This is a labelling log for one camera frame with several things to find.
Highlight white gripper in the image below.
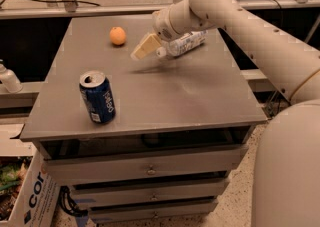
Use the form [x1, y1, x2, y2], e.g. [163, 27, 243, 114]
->
[131, 8, 175, 60]

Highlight white cardboard box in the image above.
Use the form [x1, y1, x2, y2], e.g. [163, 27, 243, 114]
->
[0, 123, 61, 227]

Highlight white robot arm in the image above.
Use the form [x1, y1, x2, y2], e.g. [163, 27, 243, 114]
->
[132, 0, 320, 227]

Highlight blue pepsi can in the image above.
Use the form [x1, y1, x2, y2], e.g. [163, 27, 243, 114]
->
[79, 70, 116, 124]

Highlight metal frame rail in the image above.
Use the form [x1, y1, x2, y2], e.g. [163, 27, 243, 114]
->
[0, 0, 320, 20]

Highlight middle grey drawer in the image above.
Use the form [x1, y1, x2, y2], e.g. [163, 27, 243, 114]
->
[71, 178, 229, 207]

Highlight orange fruit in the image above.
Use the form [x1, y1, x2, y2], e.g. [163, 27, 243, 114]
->
[109, 27, 126, 46]

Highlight top grey drawer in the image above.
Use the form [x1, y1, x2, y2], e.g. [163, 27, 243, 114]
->
[45, 145, 248, 186]

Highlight white spray bottle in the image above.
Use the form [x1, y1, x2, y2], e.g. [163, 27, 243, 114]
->
[0, 60, 23, 93]

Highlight black cables under cabinet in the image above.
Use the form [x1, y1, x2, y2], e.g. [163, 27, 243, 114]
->
[59, 186, 88, 219]

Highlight bottom grey drawer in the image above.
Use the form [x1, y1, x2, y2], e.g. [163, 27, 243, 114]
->
[89, 198, 217, 223]

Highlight grey drawer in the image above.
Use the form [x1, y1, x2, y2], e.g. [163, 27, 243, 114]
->
[45, 145, 248, 186]
[71, 178, 229, 207]
[89, 198, 217, 223]

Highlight clear plastic water bottle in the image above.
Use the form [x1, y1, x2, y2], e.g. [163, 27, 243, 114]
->
[156, 31, 207, 58]

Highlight grey drawer cabinet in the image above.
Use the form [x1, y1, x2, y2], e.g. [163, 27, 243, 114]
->
[21, 15, 265, 215]

